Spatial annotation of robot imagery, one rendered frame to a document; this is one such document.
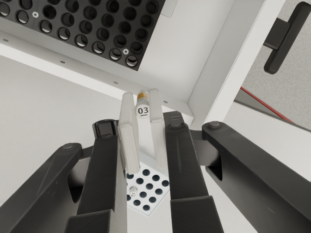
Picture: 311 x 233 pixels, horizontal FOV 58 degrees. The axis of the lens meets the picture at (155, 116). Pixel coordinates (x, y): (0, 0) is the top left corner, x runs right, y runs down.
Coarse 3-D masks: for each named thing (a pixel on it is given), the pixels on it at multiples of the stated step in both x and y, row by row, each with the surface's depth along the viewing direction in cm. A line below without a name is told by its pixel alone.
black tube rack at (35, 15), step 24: (0, 0) 26; (24, 0) 29; (48, 0) 27; (72, 0) 29; (96, 0) 30; (120, 0) 27; (144, 0) 27; (24, 24) 27; (48, 24) 30; (72, 24) 28; (96, 24) 28; (120, 24) 30; (144, 24) 31; (96, 48) 31; (120, 48) 28
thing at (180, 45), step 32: (192, 0) 33; (224, 0) 33; (0, 32) 32; (32, 32) 34; (160, 32) 34; (192, 32) 34; (32, 64) 29; (64, 64) 31; (96, 64) 35; (128, 64) 35; (160, 64) 36; (192, 64) 36; (160, 96) 35
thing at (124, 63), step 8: (152, 0) 27; (160, 0) 27; (144, 8) 27; (160, 8) 27; (152, 16) 28; (136, 24) 28; (152, 24) 28; (136, 32) 28; (152, 32) 28; (136, 40) 28; (144, 40) 28; (128, 48) 29; (144, 48) 29; (128, 56) 29; (136, 56) 29; (136, 64) 29
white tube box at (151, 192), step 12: (144, 156) 47; (144, 168) 45; (156, 168) 46; (132, 180) 46; (144, 180) 46; (156, 180) 46; (168, 180) 46; (144, 192) 48; (156, 192) 48; (168, 192) 47; (132, 204) 47; (144, 204) 48; (156, 204) 48
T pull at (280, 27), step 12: (300, 12) 27; (276, 24) 27; (288, 24) 28; (300, 24) 27; (276, 36) 28; (288, 36) 28; (276, 48) 28; (288, 48) 28; (276, 60) 28; (276, 72) 29
